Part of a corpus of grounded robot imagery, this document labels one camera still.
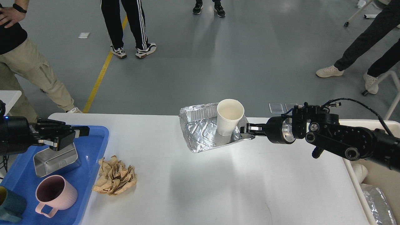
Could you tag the teal cup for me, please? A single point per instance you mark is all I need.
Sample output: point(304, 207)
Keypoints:
point(12, 205)

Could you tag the clear floor plate left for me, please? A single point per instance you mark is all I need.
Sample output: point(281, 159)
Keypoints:
point(276, 108)

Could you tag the aluminium foil tray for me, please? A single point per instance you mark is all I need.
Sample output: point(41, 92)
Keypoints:
point(199, 128)

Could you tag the blue plastic tray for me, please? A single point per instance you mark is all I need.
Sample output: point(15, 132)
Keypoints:
point(21, 178)

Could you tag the clear floor plate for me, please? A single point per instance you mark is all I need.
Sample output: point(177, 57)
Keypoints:
point(276, 108)
point(290, 105)

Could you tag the pink mug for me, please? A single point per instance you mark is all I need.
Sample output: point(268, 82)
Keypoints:
point(54, 193)

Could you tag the clear floor plate right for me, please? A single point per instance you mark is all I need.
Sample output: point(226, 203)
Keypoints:
point(290, 105)

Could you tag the white rolling chair base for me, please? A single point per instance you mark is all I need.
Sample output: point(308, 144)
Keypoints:
point(362, 4)

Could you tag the white chair leg right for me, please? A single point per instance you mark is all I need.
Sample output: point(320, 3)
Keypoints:
point(382, 85)

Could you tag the brown paper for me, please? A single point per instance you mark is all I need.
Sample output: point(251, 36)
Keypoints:
point(114, 177)

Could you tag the person in dark trousers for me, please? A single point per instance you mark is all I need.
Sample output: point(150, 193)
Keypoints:
point(385, 21)

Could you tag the square stainless steel tray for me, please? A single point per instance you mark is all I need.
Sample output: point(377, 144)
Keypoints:
point(48, 162)

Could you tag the white side table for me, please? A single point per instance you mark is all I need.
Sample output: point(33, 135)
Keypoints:
point(9, 98)

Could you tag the person in beige trousers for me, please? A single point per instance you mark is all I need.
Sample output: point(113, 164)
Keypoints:
point(20, 56)

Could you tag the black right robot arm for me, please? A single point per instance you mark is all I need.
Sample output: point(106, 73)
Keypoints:
point(319, 127)

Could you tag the cream paper cup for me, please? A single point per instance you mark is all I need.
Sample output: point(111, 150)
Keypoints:
point(229, 113)

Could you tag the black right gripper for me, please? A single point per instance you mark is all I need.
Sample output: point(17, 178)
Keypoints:
point(277, 130)

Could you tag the white cup inside bin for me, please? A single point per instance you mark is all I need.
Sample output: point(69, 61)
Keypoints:
point(360, 171)

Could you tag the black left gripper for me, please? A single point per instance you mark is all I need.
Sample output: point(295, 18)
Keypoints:
point(16, 136)

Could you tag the beige plastic bin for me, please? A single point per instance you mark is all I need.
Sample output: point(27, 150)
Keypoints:
point(387, 180)

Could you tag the foil tray inside bin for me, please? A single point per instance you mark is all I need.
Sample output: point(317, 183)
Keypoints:
point(378, 204)

